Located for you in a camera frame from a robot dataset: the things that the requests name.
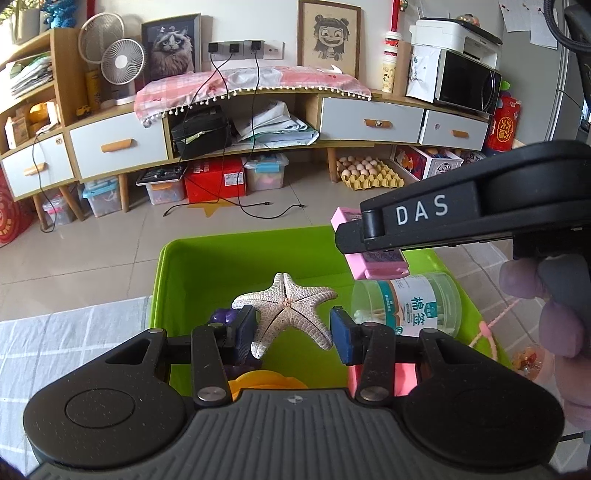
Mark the beige starfish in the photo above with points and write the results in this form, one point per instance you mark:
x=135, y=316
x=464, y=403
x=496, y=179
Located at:
x=286, y=307

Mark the stacked paper cups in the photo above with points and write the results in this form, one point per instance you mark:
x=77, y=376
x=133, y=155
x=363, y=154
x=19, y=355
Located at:
x=389, y=69

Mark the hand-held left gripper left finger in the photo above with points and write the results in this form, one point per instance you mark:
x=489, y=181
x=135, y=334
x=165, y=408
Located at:
x=244, y=332

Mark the small clear storage box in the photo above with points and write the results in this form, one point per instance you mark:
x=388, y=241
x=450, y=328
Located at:
x=60, y=212

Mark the framed cat picture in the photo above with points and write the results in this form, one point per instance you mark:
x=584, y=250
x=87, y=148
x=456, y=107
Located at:
x=171, y=46

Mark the potted plant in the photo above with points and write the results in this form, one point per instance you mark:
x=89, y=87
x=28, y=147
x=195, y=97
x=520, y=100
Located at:
x=27, y=25

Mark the clear box blue lid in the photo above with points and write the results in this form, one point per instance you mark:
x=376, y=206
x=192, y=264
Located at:
x=101, y=198

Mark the yellow box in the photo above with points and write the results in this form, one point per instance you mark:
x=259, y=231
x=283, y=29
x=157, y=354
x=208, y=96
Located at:
x=93, y=90

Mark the large white fan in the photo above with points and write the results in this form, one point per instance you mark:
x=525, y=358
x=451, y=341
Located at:
x=92, y=37

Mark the green plastic bin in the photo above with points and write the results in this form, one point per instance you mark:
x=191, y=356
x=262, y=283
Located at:
x=207, y=277

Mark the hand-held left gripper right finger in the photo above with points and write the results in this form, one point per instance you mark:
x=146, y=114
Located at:
x=344, y=337

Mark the framed girl drawing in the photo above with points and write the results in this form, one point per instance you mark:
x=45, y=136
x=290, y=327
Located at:
x=328, y=37

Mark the white checked blanket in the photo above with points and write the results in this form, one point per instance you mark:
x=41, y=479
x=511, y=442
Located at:
x=69, y=341

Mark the person's right hand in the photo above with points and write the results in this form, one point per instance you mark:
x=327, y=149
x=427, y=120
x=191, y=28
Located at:
x=561, y=327

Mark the white printer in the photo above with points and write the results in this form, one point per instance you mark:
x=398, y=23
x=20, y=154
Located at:
x=443, y=32

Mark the pink tasselled cloth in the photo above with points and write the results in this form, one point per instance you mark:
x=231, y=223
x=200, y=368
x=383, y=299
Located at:
x=286, y=76

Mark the yellow star floor sticker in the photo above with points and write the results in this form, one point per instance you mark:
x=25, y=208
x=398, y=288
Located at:
x=207, y=208

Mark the purple toy grapes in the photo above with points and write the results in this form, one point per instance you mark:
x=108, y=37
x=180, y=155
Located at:
x=224, y=316

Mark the wooden TV cabinet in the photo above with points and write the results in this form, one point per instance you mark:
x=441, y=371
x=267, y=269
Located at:
x=64, y=78

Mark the small cardboard box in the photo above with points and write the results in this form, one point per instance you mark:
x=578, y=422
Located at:
x=17, y=131

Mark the pink gourd toy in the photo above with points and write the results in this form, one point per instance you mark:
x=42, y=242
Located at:
x=406, y=378

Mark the yellow egg tray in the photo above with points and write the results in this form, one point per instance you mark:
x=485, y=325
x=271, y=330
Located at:
x=364, y=173

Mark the clear box orange latch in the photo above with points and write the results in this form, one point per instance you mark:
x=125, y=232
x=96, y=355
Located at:
x=164, y=194

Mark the folded grey sheets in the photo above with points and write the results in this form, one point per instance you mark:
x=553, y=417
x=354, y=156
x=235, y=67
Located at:
x=277, y=129

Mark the red gift bag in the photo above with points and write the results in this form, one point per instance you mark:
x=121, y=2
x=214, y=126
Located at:
x=503, y=124

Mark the blue ornament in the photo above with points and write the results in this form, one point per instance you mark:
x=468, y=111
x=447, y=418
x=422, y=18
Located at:
x=57, y=14

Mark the white wall notes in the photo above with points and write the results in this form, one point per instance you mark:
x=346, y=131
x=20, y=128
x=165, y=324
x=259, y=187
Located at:
x=526, y=16

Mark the red hanging decoration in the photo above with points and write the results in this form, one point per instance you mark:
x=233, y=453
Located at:
x=396, y=16

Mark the cardboard box red print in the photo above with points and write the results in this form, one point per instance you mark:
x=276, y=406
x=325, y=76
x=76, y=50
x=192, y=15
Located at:
x=475, y=157

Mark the black electronic device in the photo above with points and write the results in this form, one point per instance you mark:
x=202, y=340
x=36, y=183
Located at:
x=159, y=175

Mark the black and white microwave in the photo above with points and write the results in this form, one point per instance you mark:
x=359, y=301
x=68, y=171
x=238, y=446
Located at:
x=466, y=83

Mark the black bag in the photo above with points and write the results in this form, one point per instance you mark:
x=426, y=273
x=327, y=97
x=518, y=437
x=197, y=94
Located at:
x=198, y=134

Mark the orange toy plate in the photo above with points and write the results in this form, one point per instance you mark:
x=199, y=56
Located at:
x=268, y=382

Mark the clear box pink contents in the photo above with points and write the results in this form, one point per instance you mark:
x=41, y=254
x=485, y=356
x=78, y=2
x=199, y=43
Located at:
x=265, y=177

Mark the stack of papers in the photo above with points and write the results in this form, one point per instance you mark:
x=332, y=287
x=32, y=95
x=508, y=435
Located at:
x=32, y=76

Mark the white wall socket row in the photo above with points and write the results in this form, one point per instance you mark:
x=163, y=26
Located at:
x=273, y=50

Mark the small white fan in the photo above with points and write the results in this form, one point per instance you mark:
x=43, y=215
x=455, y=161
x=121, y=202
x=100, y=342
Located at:
x=122, y=62

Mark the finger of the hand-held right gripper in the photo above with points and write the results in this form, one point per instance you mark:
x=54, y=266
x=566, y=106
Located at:
x=351, y=235

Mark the clear cotton swab jar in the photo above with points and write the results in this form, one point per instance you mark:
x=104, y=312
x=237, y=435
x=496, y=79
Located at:
x=415, y=304

